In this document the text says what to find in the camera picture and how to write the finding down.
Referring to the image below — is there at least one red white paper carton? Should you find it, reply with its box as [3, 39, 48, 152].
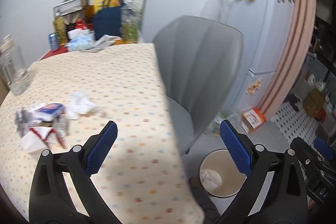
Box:
[19, 126, 66, 155]

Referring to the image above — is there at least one crushed clear plastic bottle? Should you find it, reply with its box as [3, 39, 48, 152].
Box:
[200, 169, 222, 192]

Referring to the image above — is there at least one blue white tissue packet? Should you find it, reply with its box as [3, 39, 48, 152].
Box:
[35, 103, 65, 122]

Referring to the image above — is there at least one white tissue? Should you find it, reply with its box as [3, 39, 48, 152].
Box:
[66, 91, 106, 120]

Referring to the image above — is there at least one beige trash bin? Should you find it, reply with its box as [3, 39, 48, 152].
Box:
[199, 149, 247, 198]

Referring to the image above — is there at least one white pegboard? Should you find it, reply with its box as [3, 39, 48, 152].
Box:
[271, 101, 319, 147]

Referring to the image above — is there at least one brown cardboard box on shelf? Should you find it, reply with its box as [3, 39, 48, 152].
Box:
[303, 88, 325, 118]

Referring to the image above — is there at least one orange white cardboard box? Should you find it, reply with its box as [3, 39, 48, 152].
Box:
[241, 107, 266, 133]

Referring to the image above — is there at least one clear plastic bag on floor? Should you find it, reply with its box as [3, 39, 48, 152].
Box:
[206, 112, 240, 137]

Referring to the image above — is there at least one dotted cream tablecloth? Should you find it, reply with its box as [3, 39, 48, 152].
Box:
[1, 44, 204, 223]

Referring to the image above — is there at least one grey shell chair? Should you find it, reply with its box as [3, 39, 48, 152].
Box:
[153, 15, 244, 155]

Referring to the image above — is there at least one large clear water jug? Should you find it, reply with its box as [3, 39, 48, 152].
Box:
[1, 35, 30, 96]

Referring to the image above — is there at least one white refrigerator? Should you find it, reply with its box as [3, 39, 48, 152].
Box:
[221, 0, 294, 114]

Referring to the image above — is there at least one white plastic bag on fridge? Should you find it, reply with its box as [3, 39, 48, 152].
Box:
[200, 0, 234, 24]

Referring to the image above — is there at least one blue soda can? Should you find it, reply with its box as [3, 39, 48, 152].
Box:
[48, 32, 60, 51]

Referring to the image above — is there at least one blue tissue pack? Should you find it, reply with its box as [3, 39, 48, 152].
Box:
[66, 29, 95, 52]

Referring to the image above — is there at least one grey folded cloth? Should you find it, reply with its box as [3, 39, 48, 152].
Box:
[81, 35, 121, 52]

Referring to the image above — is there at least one pink curtain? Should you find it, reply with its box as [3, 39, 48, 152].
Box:
[258, 0, 317, 120]

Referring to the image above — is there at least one oil bottle yellow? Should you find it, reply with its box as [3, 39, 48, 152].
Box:
[54, 12, 68, 46]

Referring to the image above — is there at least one navy blue tote bag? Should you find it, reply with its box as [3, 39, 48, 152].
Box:
[93, 0, 125, 40]

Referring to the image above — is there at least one clear bottle with pickles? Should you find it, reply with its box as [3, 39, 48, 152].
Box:
[121, 0, 139, 43]

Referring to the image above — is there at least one yellow snack bag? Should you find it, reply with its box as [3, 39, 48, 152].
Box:
[93, 0, 123, 14]

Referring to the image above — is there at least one green tall box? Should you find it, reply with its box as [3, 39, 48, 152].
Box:
[131, 0, 146, 30]

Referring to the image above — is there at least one wire rack basket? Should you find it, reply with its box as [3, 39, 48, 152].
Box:
[52, 0, 87, 17]

